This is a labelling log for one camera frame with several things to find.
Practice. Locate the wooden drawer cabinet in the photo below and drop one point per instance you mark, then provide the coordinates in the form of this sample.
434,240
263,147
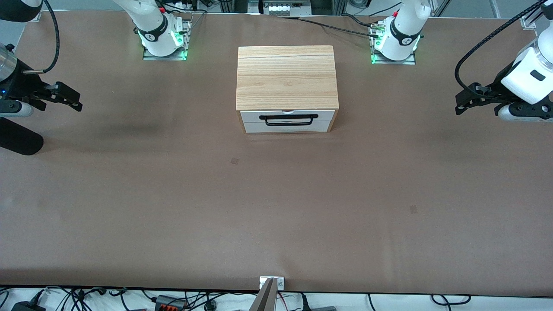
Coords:
286,77

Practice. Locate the silver table edge bracket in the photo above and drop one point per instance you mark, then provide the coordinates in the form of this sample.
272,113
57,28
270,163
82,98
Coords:
280,283

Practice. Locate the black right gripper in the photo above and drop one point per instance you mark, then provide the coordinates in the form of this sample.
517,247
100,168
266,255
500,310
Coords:
17,86

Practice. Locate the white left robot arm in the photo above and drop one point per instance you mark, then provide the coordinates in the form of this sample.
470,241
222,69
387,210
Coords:
404,30

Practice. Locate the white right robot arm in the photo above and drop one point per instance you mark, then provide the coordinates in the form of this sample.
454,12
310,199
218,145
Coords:
152,26

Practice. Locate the silver table corner bracket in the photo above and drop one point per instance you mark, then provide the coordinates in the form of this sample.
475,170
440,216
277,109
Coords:
529,22
37,17

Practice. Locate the black power adapter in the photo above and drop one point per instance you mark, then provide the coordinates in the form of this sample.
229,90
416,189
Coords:
28,307

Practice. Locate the black connector block orange levers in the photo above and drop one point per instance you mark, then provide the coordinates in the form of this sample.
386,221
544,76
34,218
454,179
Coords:
170,303

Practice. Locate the grey camera mount pole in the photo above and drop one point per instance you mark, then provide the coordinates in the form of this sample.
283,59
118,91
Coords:
264,300

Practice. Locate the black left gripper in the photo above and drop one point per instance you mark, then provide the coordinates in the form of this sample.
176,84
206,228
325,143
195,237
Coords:
502,85

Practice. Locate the white power strip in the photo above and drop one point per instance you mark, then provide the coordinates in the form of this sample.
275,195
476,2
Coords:
285,8

